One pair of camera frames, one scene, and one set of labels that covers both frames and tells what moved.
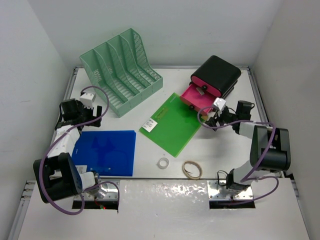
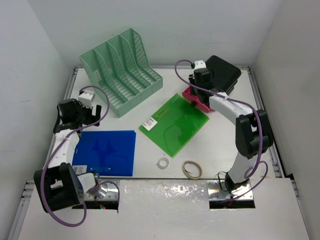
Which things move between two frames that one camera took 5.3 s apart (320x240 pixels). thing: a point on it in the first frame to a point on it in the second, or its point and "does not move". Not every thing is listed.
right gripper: [211, 122] to [191, 78]
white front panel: [164, 209] does not move
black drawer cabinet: [219, 72] does not move
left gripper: [80, 107] does not move
